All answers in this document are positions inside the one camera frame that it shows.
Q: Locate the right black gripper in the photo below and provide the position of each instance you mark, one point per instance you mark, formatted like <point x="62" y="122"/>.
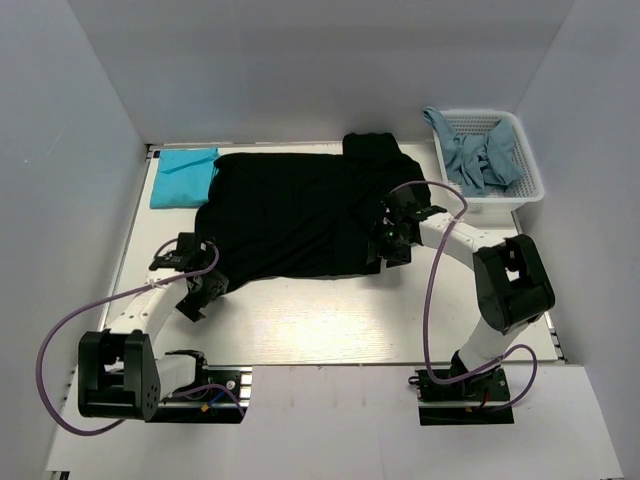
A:
<point x="396" y="258"/>

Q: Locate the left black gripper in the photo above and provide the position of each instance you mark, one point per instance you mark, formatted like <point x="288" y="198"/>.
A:
<point x="191" y="306"/>

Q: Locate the black t-shirt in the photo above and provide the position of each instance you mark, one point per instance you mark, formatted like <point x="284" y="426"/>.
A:
<point x="302" y="215"/>

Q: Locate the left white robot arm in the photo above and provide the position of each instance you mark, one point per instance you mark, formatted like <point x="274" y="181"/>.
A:
<point x="121" y="377"/>

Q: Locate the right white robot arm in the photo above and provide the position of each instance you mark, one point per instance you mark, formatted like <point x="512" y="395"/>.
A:
<point x="512" y="287"/>

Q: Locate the crumpled grey-blue t-shirt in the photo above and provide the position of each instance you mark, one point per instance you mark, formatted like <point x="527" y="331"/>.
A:
<point x="478" y="163"/>

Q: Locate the white plastic basket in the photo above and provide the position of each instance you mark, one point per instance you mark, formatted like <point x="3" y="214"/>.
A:
<point x="528" y="189"/>

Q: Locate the folded turquoise t-shirt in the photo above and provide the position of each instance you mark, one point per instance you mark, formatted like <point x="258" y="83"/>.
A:
<point x="183" y="178"/>

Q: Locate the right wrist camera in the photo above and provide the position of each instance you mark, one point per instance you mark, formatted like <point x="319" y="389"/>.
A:
<point x="409" y="199"/>

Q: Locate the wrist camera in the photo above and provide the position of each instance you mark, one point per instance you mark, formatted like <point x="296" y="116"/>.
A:
<point x="409" y="199"/>
<point x="187" y="255"/>

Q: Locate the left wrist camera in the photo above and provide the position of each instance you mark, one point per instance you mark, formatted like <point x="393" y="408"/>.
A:
<point x="187" y="255"/>

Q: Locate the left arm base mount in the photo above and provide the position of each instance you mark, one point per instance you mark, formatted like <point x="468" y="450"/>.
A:
<point x="221" y="397"/>

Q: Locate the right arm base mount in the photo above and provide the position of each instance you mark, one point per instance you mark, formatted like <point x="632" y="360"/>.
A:
<point x="472" y="402"/>

